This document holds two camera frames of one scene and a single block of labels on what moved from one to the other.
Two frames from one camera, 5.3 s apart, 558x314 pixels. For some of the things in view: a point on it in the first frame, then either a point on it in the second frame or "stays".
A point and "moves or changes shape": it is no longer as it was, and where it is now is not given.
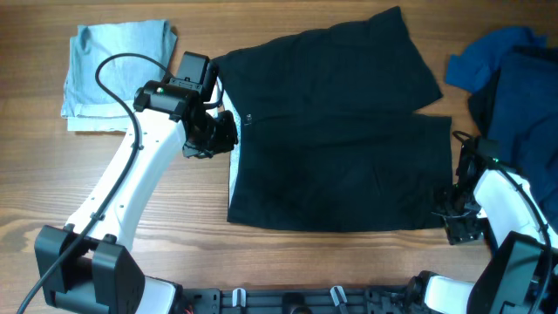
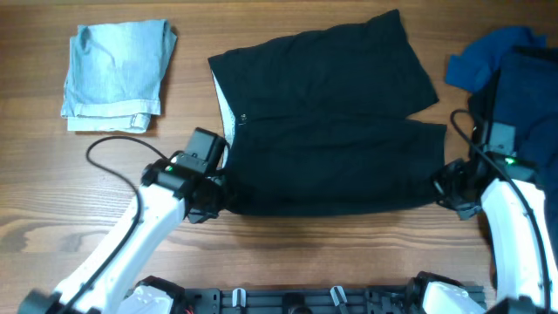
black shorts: x=329 y=139 moves or changes shape
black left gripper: x=225 y=144 → x=198 y=215
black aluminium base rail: x=296 y=300 stays
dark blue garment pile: x=523 y=110 stays
